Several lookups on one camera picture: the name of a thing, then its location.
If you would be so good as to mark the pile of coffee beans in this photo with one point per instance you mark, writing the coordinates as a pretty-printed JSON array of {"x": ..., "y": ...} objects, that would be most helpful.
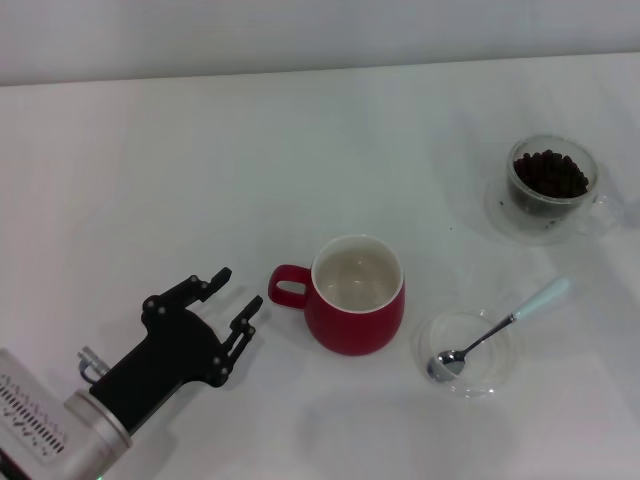
[{"x": 550, "y": 172}]

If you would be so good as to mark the clear glass saucer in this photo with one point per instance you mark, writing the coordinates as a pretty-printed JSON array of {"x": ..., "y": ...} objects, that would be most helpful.
[{"x": 497, "y": 220}]

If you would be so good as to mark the small metal connector plug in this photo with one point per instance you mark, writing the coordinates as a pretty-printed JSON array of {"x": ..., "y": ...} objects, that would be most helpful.
[{"x": 87, "y": 356}]

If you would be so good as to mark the small clear glass dish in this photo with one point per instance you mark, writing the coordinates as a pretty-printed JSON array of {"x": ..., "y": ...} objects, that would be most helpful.
[{"x": 500, "y": 370}]

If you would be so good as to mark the red ceramic mug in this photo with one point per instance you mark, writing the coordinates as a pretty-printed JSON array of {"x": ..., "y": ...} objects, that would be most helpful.
[{"x": 355, "y": 330}]

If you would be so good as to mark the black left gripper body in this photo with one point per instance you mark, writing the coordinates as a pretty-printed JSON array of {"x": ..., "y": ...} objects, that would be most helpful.
[{"x": 170, "y": 350}]

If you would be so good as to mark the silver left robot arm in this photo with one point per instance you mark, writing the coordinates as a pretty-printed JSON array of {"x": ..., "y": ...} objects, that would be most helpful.
[{"x": 45, "y": 425}]

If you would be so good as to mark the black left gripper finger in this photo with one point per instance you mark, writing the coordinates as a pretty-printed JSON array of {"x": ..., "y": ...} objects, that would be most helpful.
[
  {"x": 247, "y": 320},
  {"x": 192, "y": 290}
]

